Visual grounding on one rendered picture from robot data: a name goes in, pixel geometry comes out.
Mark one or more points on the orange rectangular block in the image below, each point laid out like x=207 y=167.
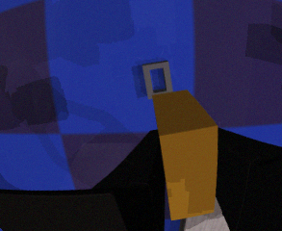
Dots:
x=189 y=145

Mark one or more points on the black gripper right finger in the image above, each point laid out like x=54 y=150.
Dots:
x=249 y=185

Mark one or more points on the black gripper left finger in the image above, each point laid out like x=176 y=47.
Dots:
x=132 y=198

